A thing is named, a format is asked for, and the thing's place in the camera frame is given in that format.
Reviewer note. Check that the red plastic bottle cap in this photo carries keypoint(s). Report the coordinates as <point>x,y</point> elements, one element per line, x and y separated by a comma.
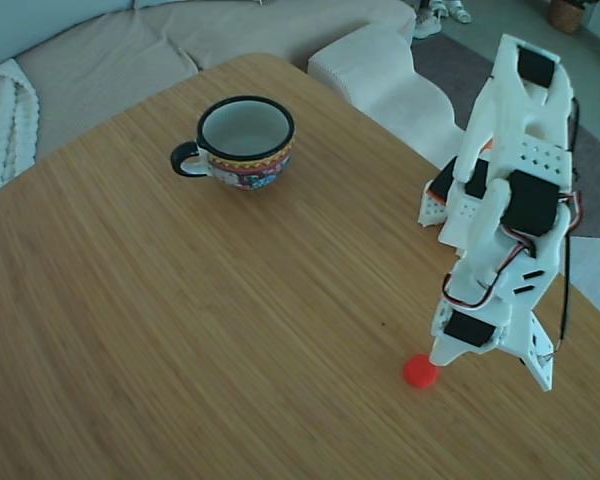
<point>417,374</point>

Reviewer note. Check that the orange and black clamp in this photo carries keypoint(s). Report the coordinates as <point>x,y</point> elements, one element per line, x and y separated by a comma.
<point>447,177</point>

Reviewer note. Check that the painted mug with black rim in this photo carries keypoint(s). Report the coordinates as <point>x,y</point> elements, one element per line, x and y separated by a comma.
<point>250,167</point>

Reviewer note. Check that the grey rug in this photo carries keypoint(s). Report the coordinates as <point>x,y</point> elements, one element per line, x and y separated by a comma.
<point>460,60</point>

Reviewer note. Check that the white curved cushion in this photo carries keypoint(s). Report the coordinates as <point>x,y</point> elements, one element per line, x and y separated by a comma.
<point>370,65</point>

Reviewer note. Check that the white sneaker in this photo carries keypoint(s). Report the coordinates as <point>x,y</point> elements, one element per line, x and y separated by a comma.
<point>426,25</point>
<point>457,11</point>

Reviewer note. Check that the woven plant basket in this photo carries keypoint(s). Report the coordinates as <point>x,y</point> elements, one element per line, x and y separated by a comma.
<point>565,17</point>

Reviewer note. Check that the beige sofa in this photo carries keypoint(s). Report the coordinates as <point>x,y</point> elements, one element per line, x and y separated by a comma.
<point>130,60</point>

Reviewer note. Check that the white knit blanket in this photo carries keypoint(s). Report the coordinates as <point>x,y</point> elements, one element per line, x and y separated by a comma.
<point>2,130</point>

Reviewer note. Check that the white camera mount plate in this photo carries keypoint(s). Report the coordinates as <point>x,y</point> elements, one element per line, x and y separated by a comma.
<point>542,350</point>

